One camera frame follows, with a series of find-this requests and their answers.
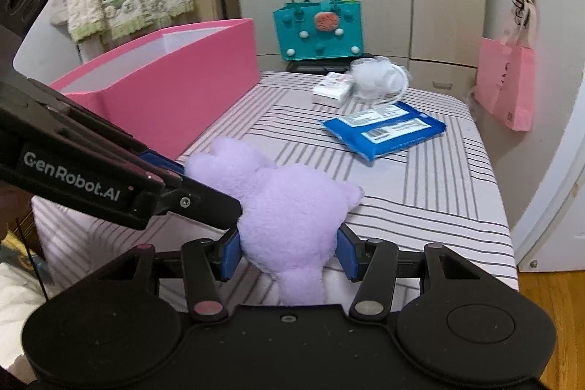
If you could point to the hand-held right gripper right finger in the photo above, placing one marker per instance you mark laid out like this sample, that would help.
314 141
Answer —
347 253

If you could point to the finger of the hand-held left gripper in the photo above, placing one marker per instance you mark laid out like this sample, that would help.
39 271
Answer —
160 161
205 202

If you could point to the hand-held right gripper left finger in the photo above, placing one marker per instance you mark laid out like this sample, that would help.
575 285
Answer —
231 255

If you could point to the pink storage box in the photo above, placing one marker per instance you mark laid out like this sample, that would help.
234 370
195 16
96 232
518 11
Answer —
183 97

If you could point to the purple plush toy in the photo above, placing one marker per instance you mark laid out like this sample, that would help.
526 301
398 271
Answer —
288 207

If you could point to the blue wet wipes pack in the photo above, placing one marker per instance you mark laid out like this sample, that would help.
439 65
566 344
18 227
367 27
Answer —
388 129

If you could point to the white wet wipes pack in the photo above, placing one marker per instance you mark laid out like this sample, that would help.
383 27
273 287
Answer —
331 88

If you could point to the white mesh bath pouf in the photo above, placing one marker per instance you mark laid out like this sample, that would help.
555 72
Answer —
374 77

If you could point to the striped table cover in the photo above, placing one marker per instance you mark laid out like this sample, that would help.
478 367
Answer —
434 198

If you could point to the white quilted cloth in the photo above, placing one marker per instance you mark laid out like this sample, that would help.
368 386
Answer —
18 303

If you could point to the teal felt tote bag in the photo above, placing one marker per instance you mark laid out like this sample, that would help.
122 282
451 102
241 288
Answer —
311 38

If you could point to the pink shopping bag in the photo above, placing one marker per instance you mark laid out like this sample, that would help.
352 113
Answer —
507 84

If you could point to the white door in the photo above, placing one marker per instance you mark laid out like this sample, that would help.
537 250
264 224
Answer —
562 120

